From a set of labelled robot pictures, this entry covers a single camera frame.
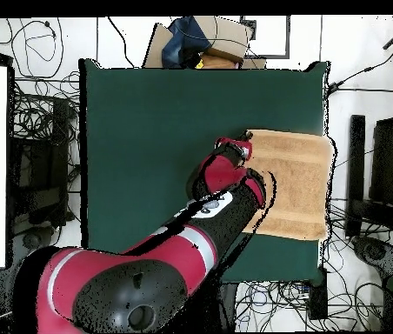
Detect tangled black floor cables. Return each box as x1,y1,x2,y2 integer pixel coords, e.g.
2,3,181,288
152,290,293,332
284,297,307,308
235,279,310,333
10,69,81,140

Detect black cable bundle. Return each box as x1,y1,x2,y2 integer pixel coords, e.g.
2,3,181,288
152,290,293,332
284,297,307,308
323,199,393,333

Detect blue denim garment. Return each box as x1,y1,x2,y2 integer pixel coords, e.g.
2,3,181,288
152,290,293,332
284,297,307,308
161,16,213,69

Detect grey square floor frame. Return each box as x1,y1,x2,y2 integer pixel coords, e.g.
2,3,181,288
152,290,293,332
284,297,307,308
239,15,291,59

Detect black upright bar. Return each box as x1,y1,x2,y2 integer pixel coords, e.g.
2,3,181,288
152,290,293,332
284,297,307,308
348,114,367,203

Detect black equipment box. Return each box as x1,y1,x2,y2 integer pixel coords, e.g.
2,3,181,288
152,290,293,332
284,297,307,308
11,98,72,227

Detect looped black cable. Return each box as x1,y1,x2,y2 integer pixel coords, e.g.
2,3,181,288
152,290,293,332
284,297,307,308
10,18,66,82

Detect black cable with connector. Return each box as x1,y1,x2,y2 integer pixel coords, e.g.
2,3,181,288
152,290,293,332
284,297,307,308
326,34,393,97

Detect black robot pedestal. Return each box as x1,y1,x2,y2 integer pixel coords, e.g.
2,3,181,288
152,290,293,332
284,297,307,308
218,283,238,332

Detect black square case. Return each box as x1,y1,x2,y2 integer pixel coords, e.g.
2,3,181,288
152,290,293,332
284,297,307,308
370,116,393,206

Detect brown cardboard box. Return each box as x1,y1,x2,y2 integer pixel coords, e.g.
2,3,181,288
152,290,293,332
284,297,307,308
142,15,268,70

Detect dark green table cloth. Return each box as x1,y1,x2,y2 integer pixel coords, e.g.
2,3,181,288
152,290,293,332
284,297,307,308
77,57,330,284

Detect orange terry towel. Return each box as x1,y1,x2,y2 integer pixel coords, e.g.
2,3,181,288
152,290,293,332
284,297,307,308
243,129,336,242

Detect black power adapter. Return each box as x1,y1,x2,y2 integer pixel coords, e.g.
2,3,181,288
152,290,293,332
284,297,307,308
308,267,330,320

